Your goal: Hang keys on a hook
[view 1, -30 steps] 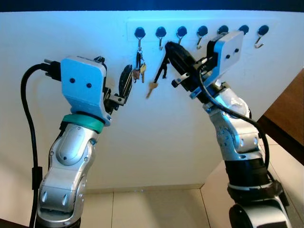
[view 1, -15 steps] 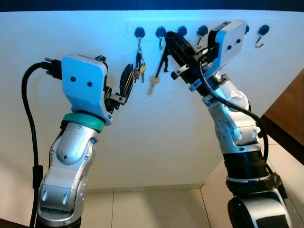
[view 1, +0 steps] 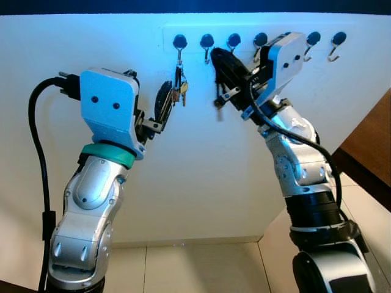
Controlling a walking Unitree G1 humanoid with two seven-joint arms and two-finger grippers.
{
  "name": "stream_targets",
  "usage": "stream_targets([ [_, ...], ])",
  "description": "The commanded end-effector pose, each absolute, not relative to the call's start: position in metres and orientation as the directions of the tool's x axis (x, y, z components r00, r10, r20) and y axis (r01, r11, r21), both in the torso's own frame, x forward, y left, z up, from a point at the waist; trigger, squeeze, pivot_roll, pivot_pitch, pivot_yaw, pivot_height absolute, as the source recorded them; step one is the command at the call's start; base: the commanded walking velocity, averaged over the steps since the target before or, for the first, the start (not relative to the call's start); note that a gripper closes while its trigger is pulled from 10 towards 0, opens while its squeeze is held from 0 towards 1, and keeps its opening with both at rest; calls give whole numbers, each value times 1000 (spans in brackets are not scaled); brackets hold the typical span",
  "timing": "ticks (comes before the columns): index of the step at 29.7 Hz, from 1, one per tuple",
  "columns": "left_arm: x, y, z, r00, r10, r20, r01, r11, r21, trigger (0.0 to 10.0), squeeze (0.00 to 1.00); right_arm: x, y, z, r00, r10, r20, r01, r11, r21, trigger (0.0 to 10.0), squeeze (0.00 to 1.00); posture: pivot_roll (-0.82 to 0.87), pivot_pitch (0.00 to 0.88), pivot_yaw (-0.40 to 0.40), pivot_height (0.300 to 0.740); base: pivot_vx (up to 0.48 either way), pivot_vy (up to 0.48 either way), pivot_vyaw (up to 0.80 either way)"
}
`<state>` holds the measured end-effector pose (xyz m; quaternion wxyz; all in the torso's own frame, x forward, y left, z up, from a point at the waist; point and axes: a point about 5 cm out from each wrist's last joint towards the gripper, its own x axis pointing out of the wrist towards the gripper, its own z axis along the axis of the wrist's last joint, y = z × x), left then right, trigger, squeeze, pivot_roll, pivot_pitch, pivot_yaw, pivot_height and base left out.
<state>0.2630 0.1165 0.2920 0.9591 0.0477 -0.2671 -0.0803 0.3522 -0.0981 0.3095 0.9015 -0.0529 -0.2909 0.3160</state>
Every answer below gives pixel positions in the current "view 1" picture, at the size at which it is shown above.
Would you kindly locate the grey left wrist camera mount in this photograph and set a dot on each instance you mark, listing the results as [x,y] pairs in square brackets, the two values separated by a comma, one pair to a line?
[110,104]

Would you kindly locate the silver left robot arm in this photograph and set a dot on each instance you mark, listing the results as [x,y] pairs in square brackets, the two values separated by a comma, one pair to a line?
[85,232]

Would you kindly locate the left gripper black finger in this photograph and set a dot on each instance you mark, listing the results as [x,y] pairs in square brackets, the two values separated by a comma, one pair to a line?
[164,101]

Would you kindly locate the white hook rail plate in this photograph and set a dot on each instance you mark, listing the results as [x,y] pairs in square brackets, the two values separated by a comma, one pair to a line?
[193,30]

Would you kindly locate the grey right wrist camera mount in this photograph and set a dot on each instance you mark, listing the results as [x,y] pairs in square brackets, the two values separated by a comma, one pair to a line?
[287,61]

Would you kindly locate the dark brown wooden table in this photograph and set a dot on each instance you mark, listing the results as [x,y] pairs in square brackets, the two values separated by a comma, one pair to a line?
[372,146]

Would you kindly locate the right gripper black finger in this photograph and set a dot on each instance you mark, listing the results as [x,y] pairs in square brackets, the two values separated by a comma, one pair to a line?
[222,66]
[239,73]

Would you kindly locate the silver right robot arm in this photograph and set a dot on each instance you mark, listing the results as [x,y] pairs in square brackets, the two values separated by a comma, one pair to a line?
[299,165]

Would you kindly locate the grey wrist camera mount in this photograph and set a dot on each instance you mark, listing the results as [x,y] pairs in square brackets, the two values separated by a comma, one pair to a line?
[110,104]
[287,61]

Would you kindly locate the bunch of keys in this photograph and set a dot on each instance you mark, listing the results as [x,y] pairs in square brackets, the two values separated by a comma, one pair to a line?
[183,91]

